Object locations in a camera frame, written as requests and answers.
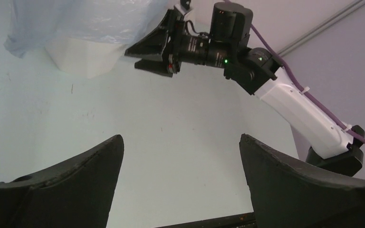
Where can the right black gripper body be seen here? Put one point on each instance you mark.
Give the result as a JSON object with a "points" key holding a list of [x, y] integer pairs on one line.
{"points": [[226, 41]]}

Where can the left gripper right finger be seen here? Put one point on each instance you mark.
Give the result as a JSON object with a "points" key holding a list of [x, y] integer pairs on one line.
{"points": [[289, 193]]}

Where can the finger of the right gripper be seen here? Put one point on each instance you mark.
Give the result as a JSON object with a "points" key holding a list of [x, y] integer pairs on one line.
{"points": [[159, 68]]}

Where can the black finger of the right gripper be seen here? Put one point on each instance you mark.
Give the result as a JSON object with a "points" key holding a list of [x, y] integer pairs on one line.
{"points": [[152, 46]]}

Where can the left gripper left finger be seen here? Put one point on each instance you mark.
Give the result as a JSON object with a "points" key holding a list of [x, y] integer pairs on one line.
{"points": [[75, 193]]}

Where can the white translucent trash bin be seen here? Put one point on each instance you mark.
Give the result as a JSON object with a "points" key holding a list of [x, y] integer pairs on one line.
{"points": [[84, 58]]}

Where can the blue plastic trash bag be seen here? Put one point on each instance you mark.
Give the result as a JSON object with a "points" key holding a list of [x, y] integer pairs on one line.
{"points": [[34, 23]]}

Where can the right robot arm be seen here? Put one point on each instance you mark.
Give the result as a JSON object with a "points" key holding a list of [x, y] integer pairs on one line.
{"points": [[256, 70]]}

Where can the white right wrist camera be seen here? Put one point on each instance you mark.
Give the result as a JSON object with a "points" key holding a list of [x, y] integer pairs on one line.
{"points": [[185, 10]]}

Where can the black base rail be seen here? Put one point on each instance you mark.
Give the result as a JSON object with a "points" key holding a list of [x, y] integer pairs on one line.
{"points": [[245, 220]]}

